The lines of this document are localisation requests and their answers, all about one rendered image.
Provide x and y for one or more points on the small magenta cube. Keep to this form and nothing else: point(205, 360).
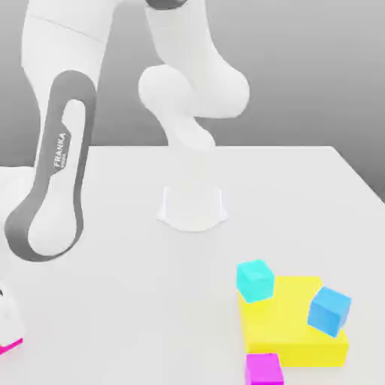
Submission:
point(264, 370)

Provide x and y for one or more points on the large yellow box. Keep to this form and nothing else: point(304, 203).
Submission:
point(279, 318)

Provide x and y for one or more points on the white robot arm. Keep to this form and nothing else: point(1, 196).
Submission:
point(64, 54)

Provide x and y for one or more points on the small cyan cube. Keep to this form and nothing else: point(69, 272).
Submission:
point(255, 281)

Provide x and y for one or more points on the small blue cube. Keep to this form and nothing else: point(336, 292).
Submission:
point(328, 311)

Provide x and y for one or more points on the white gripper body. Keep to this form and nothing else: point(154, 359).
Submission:
point(10, 324)

